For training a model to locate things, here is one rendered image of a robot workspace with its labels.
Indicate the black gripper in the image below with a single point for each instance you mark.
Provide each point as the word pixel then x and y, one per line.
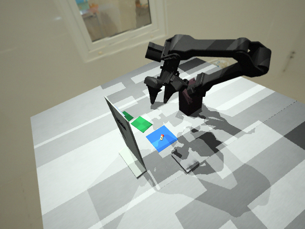
pixel 155 84

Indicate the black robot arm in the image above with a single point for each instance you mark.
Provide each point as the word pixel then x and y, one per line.
pixel 180 47

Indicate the green square mat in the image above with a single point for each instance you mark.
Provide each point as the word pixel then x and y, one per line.
pixel 141 124

